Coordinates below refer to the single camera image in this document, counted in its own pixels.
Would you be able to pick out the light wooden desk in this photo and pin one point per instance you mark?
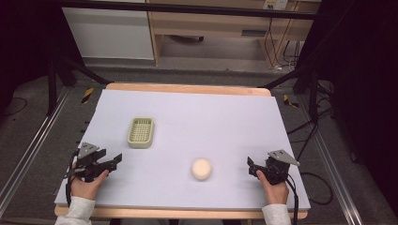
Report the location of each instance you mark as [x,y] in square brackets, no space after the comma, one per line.
[206,25]

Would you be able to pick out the wooden table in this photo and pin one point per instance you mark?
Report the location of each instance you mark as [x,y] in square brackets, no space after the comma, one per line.
[187,88]

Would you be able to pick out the black metal stand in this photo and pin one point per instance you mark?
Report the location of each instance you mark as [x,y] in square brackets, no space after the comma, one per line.
[52,84]
[313,90]

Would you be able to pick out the person's left hand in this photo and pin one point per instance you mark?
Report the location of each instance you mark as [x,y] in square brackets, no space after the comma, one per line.
[84,189]

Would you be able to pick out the white power strip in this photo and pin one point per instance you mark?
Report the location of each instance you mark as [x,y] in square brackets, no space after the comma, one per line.
[275,4]

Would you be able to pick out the black metal frame bar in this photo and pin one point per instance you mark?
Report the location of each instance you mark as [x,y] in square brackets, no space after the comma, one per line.
[187,8]

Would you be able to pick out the dark curtain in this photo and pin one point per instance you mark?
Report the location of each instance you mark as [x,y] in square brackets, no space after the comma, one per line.
[363,78]
[25,40]

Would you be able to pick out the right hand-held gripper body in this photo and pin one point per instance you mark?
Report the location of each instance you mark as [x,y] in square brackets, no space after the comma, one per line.
[277,170]

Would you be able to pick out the pale green soap dish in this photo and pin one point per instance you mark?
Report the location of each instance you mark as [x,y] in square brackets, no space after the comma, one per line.
[140,132]

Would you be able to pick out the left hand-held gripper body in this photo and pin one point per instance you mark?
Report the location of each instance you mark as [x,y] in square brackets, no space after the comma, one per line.
[89,167]

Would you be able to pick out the white foam board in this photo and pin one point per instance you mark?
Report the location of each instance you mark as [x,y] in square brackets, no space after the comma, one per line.
[200,125]

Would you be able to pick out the white cabinet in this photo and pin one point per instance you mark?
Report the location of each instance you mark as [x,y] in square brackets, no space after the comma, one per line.
[109,34]

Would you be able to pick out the person's right hand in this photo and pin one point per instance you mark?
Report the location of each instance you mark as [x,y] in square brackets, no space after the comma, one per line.
[277,193]

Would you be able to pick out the round cream soap bar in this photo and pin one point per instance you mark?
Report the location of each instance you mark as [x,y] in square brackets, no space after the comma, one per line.
[201,169]

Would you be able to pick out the aluminium floor rail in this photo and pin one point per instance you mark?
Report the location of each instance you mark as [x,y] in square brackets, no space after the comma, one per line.
[336,175]
[34,143]

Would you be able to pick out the yellow black floor tape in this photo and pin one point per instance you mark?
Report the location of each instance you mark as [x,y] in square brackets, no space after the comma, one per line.
[87,95]
[289,101]

